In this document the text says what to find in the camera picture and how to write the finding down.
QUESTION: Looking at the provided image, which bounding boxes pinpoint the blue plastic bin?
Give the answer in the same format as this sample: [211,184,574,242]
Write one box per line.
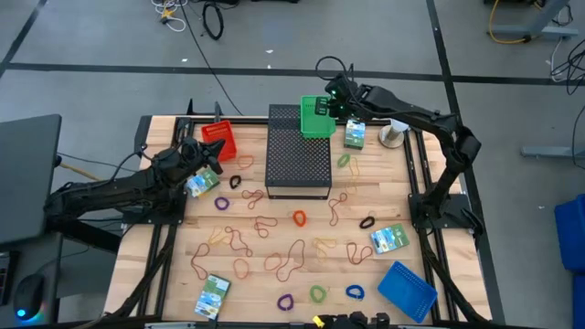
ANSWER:
[554,193,585,274]
[570,273,585,329]

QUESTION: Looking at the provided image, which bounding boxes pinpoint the yellow floor cable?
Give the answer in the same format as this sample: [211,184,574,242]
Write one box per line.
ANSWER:
[487,0,534,46]

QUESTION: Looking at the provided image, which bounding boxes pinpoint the yellow rubber band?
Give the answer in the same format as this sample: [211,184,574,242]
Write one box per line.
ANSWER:
[207,227,233,247]
[346,156,361,196]
[312,236,338,264]

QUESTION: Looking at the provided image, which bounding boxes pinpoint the grey desk foot bar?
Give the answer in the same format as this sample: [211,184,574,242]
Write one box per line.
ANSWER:
[521,144,585,159]

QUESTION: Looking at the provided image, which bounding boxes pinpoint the green yellow crayon box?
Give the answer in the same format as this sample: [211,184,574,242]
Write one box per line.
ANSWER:
[194,273,232,321]
[369,223,410,255]
[185,166,221,199]
[343,119,367,151]

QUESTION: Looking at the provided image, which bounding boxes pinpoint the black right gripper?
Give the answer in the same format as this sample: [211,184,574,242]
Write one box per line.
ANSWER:
[314,74,363,121]

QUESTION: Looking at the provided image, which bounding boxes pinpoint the tan stick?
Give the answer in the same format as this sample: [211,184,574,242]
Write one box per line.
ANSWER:
[58,161,101,183]

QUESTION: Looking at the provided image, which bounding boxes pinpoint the white floor cable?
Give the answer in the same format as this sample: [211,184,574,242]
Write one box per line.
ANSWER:
[150,0,187,33]

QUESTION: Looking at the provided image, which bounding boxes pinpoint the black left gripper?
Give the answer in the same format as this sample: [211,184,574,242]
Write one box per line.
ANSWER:
[153,138,228,182]

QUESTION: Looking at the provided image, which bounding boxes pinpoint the black floor cable bundle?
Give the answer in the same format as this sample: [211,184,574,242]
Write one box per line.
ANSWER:
[549,0,585,97]

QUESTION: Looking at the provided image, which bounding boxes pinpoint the green plastic basket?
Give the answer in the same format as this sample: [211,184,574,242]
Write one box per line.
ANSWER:
[300,94,337,140]

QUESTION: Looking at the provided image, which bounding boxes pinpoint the black perforated metal shelf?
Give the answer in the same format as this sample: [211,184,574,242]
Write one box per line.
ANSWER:
[264,103,334,201]

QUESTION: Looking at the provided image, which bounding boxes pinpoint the red plastic basket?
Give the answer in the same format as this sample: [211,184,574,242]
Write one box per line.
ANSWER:
[200,120,239,163]

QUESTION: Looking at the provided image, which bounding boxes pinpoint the grey desk leg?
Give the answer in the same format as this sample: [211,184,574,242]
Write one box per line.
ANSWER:
[484,0,580,40]

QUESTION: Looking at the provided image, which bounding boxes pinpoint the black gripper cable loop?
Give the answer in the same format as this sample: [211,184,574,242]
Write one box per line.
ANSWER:
[314,55,356,92]

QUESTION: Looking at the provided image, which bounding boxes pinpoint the long black floor cable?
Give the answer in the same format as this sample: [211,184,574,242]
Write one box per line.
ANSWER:
[178,0,245,117]

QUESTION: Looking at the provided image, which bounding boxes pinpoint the white bulb on metal base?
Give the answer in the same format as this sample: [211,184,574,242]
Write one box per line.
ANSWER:
[378,117,410,150]

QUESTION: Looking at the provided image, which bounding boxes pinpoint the blue plastic basket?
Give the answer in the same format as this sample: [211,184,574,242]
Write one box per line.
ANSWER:
[377,260,439,324]

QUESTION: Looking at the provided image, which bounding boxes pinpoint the coiled black floor cable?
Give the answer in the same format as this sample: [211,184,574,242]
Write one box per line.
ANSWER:
[201,1,226,41]

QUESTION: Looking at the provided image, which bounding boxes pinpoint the black keyboard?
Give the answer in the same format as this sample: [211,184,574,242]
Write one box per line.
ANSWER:
[0,249,19,306]

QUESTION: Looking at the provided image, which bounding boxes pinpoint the black computer mouse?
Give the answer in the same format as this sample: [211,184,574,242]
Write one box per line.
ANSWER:
[12,272,46,321]

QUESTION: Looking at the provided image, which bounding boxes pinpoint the black table-edge mount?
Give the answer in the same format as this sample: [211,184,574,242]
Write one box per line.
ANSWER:
[312,311,393,329]

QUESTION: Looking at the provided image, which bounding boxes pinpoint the large red rubber band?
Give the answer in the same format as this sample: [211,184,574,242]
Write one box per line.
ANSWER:
[275,239,306,283]

